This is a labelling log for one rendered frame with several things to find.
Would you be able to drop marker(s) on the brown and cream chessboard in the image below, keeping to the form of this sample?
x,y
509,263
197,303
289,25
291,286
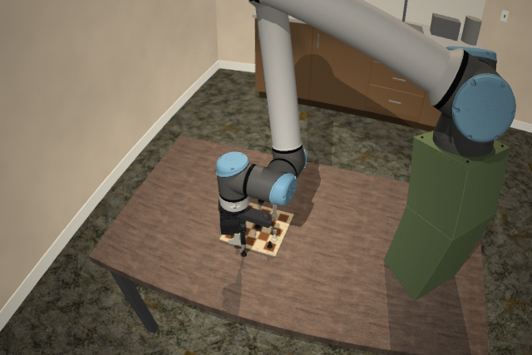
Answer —
x,y
257,239

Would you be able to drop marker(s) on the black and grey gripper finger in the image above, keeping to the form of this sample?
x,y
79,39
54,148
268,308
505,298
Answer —
x,y
236,240

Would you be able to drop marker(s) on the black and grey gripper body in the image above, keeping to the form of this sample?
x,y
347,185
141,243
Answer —
x,y
229,223

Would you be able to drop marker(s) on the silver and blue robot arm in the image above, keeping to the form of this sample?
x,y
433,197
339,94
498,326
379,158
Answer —
x,y
479,106

